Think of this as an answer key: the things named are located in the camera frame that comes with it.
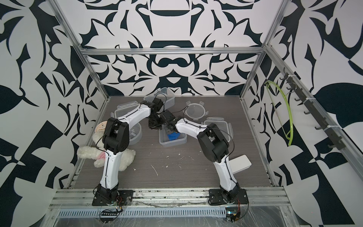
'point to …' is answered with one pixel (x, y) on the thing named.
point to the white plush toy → (98, 153)
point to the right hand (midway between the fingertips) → (171, 123)
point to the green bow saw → (291, 131)
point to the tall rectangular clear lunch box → (164, 94)
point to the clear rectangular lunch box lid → (122, 109)
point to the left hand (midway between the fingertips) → (162, 125)
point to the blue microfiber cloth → (173, 135)
